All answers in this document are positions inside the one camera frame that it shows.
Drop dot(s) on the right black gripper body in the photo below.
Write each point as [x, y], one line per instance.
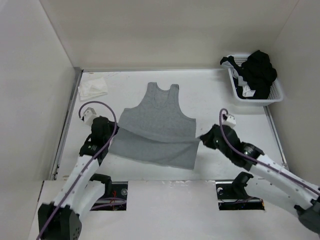
[211, 141]

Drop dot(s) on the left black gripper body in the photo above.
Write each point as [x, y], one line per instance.
[111, 130]

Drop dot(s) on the grey tank top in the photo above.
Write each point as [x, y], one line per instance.
[156, 131]

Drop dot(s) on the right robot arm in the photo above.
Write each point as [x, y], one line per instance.
[265, 179]

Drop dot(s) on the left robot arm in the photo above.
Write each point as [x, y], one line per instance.
[62, 218]

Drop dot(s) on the white folded tank top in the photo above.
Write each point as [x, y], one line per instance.
[92, 88]

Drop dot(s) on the white cloth in basket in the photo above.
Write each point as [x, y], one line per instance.
[242, 86]

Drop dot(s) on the white plastic basket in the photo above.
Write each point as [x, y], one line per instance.
[276, 94]

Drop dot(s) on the black clothes pile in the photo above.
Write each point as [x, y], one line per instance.
[257, 71]

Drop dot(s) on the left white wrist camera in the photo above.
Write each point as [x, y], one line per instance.
[88, 116]

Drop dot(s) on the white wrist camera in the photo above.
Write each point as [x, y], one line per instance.
[88, 116]
[228, 120]

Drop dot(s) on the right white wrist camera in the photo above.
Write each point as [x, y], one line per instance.
[228, 120]

